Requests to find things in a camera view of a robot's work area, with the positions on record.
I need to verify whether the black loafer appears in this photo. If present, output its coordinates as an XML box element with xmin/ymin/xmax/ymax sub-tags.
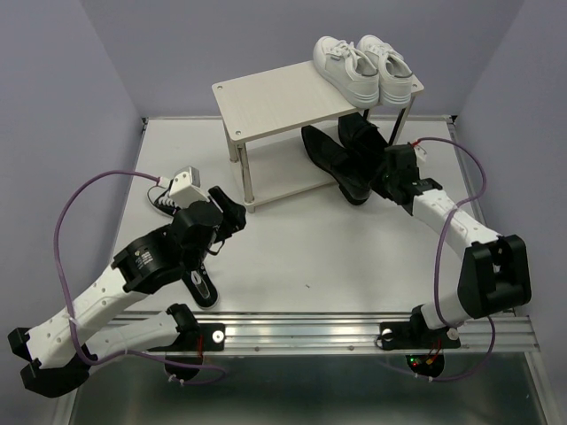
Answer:
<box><xmin>300</xmin><ymin>126</ymin><xmax>371</xmax><ymax>205</ymax></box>
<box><xmin>338</xmin><ymin>112</ymin><xmax>388</xmax><ymax>160</ymax></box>

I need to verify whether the white sneaker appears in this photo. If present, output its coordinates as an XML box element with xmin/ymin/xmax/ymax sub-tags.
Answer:
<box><xmin>313</xmin><ymin>36</ymin><xmax>380</xmax><ymax>110</ymax></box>
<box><xmin>357</xmin><ymin>35</ymin><xmax>413</xmax><ymax>108</ymax></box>

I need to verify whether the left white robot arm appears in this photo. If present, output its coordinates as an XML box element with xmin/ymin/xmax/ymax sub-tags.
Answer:
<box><xmin>8</xmin><ymin>186</ymin><xmax>246</xmax><ymax>398</ymax></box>

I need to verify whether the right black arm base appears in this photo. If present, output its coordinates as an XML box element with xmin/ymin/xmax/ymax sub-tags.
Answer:
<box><xmin>375</xmin><ymin>321</ymin><xmax>461</xmax><ymax>378</ymax></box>

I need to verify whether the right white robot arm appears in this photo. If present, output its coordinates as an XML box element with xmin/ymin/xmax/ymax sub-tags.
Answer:
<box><xmin>373</xmin><ymin>143</ymin><xmax>532</xmax><ymax>345</ymax></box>

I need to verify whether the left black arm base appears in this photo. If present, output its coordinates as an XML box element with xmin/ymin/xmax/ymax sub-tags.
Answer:
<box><xmin>164</xmin><ymin>323</ymin><xmax>225</xmax><ymax>383</ymax></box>

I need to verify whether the white two-tier shoe shelf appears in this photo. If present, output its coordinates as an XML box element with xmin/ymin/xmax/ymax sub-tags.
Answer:
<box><xmin>210</xmin><ymin>59</ymin><xmax>424</xmax><ymax>214</ymax></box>

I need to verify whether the black canvas sneaker far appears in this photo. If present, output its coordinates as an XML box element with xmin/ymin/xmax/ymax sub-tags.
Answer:
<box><xmin>146</xmin><ymin>186</ymin><xmax>179</xmax><ymax>217</ymax></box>

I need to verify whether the black canvas sneaker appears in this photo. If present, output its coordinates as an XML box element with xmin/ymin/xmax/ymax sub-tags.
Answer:
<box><xmin>146</xmin><ymin>186</ymin><xmax>179</xmax><ymax>217</ymax></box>
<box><xmin>182</xmin><ymin>264</ymin><xmax>219</xmax><ymax>310</ymax></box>

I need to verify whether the black canvas sneaker near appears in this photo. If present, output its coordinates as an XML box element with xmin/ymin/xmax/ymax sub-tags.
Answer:
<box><xmin>182</xmin><ymin>264</ymin><xmax>219</xmax><ymax>310</ymax></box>

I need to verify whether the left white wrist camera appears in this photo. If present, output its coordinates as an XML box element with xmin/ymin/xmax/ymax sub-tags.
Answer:
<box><xmin>169</xmin><ymin>166</ymin><xmax>208</xmax><ymax>209</ymax></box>

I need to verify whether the aluminium mounting rail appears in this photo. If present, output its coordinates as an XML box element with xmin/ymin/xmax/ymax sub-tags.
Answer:
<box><xmin>105</xmin><ymin>309</ymin><xmax>544</xmax><ymax>355</ymax></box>

